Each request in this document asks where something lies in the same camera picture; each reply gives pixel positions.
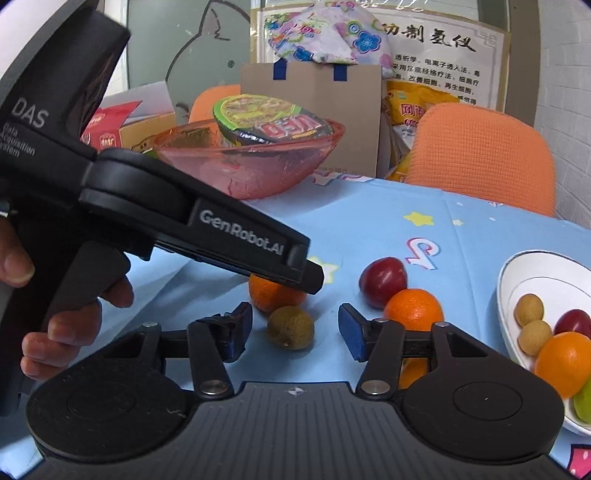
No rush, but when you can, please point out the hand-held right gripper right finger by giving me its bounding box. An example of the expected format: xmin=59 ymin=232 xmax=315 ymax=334
xmin=338 ymin=304 xmax=490 ymax=401

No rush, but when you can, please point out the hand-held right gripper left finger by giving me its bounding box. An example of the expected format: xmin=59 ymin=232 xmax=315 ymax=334
xmin=99 ymin=302 xmax=254 ymax=398

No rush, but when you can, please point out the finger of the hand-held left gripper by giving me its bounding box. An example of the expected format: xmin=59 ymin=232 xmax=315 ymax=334
xmin=249 ymin=257 xmax=325 ymax=296

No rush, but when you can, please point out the stemmed tangerine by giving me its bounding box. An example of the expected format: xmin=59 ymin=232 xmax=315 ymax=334
xmin=248 ymin=273 xmax=308 ymax=315

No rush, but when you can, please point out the brown kiwi back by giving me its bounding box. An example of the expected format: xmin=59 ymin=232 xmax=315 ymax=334
xmin=267 ymin=305 xmax=316 ymax=350

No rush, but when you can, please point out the brown kiwi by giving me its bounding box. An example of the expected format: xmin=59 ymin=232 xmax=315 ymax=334
xmin=267 ymin=305 xmax=316 ymax=350
xmin=517 ymin=319 xmax=553 ymax=357
xmin=514 ymin=294 xmax=544 ymax=328

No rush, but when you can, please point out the dark red plum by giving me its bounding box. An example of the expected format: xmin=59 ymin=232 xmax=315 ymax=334
xmin=553 ymin=309 xmax=591 ymax=340
xmin=359 ymin=257 xmax=409 ymax=309

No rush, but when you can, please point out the brown kiwi front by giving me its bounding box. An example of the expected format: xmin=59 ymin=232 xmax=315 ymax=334
xmin=517 ymin=319 xmax=553 ymax=357

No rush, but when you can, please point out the white plate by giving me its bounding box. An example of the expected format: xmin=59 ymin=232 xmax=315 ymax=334
xmin=497 ymin=250 xmax=591 ymax=437

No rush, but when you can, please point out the large orange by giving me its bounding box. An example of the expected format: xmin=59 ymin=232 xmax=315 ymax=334
xmin=534 ymin=331 xmax=591 ymax=400

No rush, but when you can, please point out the green apple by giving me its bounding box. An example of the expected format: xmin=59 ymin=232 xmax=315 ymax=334
xmin=573 ymin=376 xmax=591 ymax=425

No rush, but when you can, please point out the person's left hand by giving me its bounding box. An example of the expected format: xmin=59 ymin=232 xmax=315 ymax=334
xmin=0 ymin=216 xmax=136 ymax=383

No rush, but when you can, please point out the red snack box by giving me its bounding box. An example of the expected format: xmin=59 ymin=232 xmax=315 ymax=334
xmin=81 ymin=100 xmax=144 ymax=151

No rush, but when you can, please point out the blue printed tablecloth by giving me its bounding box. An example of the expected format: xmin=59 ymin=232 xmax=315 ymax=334
xmin=83 ymin=173 xmax=591 ymax=480

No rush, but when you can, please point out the orange chair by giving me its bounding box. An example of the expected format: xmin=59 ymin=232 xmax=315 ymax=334
xmin=406 ymin=102 xmax=557 ymax=218
xmin=188 ymin=84 xmax=243 ymax=125

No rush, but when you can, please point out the pink transparent bowl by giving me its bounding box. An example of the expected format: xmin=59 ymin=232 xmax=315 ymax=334
xmin=153 ymin=119 xmax=346 ymax=200

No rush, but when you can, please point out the instant noodle cup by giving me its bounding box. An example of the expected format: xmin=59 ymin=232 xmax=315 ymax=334
xmin=212 ymin=95 xmax=336 ymax=147

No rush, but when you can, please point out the brown cardboard box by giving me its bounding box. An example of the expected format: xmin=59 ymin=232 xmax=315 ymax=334
xmin=240 ymin=62 xmax=387 ymax=179

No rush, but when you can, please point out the yellow snack bag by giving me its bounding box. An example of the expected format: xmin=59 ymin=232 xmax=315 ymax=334
xmin=383 ymin=80 xmax=463 ymax=182

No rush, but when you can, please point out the floral cloth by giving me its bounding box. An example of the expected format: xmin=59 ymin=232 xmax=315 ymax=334
xmin=265 ymin=7 xmax=393 ymax=68

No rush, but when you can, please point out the wall poster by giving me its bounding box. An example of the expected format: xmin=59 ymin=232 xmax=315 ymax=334
xmin=252 ymin=7 xmax=511 ymax=112

